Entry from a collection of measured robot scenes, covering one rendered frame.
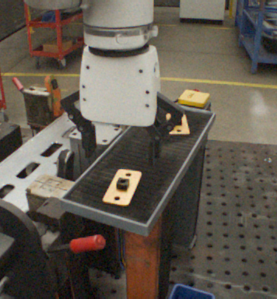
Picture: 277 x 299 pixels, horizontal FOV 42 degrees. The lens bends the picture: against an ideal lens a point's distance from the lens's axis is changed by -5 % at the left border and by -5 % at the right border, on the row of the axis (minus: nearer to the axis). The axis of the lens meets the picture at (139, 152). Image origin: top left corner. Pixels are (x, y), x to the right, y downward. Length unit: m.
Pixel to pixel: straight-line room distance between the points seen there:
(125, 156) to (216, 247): 0.57
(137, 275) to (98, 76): 0.48
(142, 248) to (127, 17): 0.47
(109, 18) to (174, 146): 0.32
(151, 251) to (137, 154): 0.20
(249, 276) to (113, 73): 0.76
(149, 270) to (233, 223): 0.50
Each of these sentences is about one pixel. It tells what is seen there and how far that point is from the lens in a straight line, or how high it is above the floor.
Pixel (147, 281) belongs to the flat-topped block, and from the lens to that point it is 0.82.
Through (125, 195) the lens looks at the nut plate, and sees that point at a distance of 0.55.
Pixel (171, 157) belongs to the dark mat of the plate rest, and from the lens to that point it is 0.64.
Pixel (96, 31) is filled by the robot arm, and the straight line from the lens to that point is 0.44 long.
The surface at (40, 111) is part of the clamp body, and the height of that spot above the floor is 1.00.
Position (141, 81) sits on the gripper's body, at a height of 1.34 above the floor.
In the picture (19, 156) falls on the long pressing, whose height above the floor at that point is 1.00.
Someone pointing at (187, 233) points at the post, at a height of 0.77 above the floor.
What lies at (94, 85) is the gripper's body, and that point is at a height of 1.33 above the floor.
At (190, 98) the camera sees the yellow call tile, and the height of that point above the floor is 1.16.
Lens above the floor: 1.51
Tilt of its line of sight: 32 degrees down
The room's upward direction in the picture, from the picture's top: straight up
